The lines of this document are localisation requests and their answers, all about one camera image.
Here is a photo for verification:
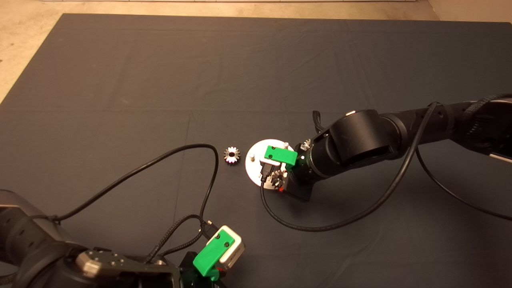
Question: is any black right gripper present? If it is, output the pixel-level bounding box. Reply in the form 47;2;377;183
279;154;318;202

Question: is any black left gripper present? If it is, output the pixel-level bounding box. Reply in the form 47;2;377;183
179;253;229;288

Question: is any round metal carrier plate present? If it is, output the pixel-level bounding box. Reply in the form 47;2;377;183
245;139;289;188

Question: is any dark grey table cloth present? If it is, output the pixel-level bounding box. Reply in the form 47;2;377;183
0;14;512;288

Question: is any bright green camera mount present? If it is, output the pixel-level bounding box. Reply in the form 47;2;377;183
193;234;234;282
263;145;298;170

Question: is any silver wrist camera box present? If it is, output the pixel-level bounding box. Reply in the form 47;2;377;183
259;150;285;173
206;225;245;269

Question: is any smooth black cable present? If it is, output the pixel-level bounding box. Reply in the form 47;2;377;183
54;144;220;230
260;102;512;232

